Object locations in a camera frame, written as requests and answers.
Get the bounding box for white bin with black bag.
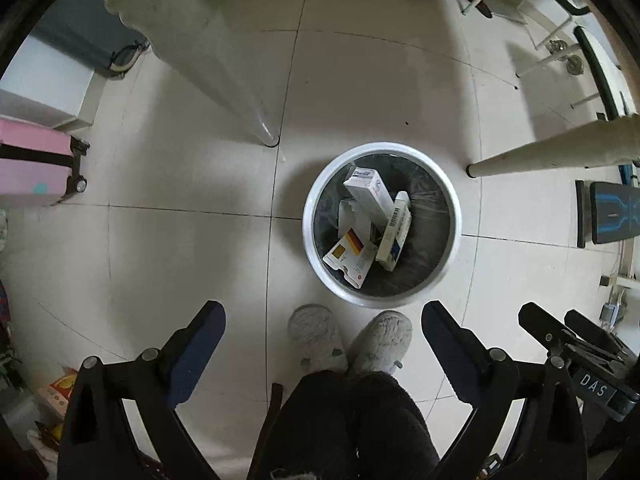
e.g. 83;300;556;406
302;142;462;309

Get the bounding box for white and blue carton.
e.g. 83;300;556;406
343;166;396;226

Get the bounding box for beige tapered table leg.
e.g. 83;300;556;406
467;116;640;179

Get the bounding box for orange snack packet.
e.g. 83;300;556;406
35;367;80;423

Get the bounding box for grey fluffy slipper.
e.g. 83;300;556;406
348;310;413;377
287;304;349;374

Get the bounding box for pink suitcase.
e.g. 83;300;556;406
0;116;91;209

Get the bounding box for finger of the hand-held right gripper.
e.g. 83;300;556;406
518;302;583;356
564;309;627;357

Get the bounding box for dark sneaker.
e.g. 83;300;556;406
109;40;151;74

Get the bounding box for white carton with orange label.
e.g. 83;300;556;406
323;227;379;289

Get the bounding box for thick white table leg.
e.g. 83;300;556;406
82;0;280;147

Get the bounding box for white cabinet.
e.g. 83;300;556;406
0;35;107;130

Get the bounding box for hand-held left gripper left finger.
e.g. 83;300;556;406
57;301;227;480

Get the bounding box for black padded curved bar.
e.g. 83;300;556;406
574;25;632;122

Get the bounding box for black and blue bench pad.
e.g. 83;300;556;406
574;180;640;249

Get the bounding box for open plain white carton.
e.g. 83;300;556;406
337;198;377;241

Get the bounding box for person's dark trouser legs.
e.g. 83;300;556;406
255;370;441;480

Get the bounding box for narrow white barcode carton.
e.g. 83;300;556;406
375;191;412;272

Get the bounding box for white metal rack frame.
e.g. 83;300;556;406
457;0;608;111

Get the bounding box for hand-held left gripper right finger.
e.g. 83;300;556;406
421;301;588;480

